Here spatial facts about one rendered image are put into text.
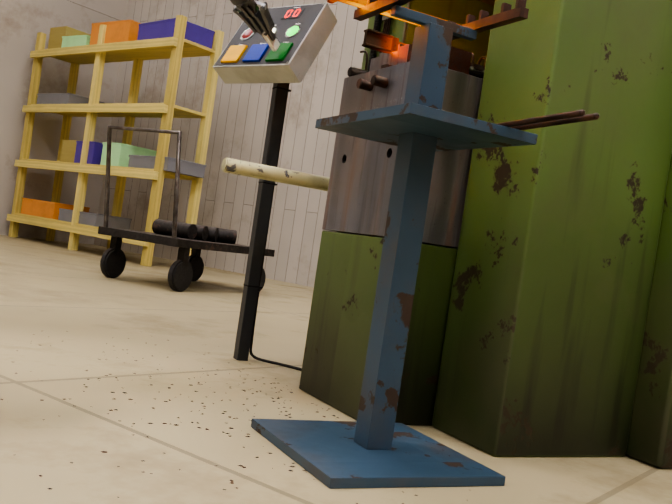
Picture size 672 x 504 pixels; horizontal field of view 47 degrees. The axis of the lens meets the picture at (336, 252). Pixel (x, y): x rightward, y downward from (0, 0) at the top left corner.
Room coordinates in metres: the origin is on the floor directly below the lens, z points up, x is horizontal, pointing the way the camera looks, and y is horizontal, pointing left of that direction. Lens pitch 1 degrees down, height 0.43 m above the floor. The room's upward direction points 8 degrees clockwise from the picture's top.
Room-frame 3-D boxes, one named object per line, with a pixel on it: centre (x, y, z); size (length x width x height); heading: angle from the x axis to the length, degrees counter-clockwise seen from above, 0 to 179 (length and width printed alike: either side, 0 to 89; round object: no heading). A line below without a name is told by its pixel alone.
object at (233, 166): (2.42, 0.18, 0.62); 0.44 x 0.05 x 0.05; 118
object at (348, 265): (2.22, -0.29, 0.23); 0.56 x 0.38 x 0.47; 118
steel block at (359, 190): (2.22, -0.29, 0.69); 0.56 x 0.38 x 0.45; 118
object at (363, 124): (1.65, -0.14, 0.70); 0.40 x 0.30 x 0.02; 27
